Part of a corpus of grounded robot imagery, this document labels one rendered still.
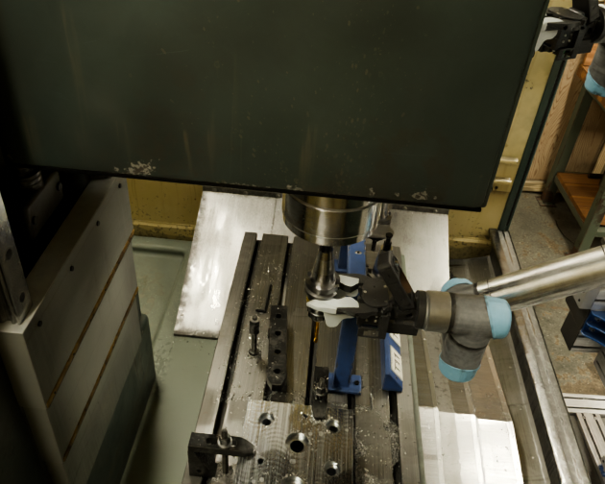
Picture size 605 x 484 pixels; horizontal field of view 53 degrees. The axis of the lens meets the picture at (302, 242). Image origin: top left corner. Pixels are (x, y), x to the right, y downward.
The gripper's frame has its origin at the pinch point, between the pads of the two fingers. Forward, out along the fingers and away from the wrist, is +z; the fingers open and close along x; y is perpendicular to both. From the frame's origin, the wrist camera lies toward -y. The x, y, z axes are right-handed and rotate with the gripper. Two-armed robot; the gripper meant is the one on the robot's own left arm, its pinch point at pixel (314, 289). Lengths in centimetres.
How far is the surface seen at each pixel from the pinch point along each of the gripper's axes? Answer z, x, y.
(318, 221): 0.8, -8.0, -21.1
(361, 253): -10.0, 25.7, 10.9
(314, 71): 3.2, -12.8, -46.0
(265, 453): 6.2, -12.0, 34.7
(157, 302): 53, 68, 76
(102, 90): 29, -13, -41
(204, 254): 38, 76, 59
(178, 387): 36, 30, 72
